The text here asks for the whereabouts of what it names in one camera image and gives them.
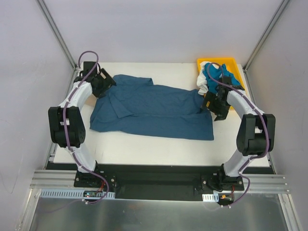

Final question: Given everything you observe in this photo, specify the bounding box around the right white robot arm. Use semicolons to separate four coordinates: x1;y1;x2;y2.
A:
202;76;276;192

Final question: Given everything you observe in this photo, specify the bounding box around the right aluminium frame post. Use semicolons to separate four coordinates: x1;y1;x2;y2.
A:
243;0;292;73

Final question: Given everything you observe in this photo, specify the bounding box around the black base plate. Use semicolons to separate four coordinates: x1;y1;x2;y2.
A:
74;164;244;201

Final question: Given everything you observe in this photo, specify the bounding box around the yellow plastic bin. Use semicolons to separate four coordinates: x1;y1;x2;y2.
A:
197;57;244;87

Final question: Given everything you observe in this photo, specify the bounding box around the left white cable duct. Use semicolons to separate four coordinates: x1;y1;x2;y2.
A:
40;189;116;200

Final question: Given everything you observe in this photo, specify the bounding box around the left aluminium frame post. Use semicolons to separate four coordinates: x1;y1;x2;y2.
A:
35;0;77;69

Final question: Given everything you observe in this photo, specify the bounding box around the white t-shirt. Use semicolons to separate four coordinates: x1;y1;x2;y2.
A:
196;61;215;96

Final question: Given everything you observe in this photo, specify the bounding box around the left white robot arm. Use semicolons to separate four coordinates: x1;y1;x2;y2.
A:
48;61;116;187

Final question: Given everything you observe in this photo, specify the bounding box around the dark blue t-shirt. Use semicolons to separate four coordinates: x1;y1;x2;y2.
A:
90;75;214;141

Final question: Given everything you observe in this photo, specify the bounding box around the folded beige t-shirt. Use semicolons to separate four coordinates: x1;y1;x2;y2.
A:
85;95;97;107

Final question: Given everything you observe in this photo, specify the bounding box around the aluminium frame post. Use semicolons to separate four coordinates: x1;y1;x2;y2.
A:
35;0;77;69
243;0;292;73

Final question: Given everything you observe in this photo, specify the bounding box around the bright blue t-shirt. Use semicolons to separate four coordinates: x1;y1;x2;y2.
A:
202;63;241;93

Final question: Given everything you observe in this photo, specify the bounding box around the right white cable duct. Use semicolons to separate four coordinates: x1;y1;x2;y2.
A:
202;192;219;203

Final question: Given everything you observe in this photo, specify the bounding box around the white cable duct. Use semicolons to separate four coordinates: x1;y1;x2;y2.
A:
202;192;219;203
40;189;116;200

